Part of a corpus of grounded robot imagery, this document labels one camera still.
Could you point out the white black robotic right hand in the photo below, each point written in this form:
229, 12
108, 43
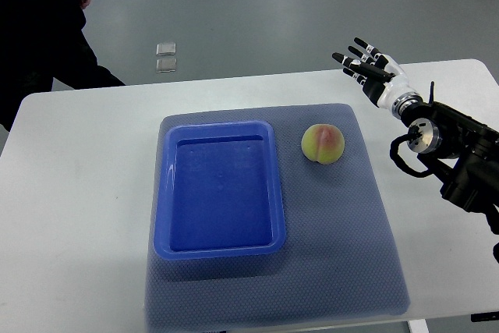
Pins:
382, 79

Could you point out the black table control box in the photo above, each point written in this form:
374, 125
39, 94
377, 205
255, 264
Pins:
485, 317

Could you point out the blue plastic tray plate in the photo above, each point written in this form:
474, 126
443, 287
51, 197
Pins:
219, 192

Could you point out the white table leg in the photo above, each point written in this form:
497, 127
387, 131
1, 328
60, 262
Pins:
418, 326

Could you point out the person in black clothes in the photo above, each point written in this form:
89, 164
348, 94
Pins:
43, 41

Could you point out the upper metal floor plate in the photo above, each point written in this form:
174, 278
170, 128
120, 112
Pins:
165, 48

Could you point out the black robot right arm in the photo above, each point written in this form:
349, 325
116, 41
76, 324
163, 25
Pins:
461, 152

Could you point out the lower metal floor plate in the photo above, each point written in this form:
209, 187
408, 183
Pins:
166, 65

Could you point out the yellow pink peach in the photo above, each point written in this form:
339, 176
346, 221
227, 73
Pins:
323, 143

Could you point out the metal floor plate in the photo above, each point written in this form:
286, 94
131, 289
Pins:
165, 48
166, 65

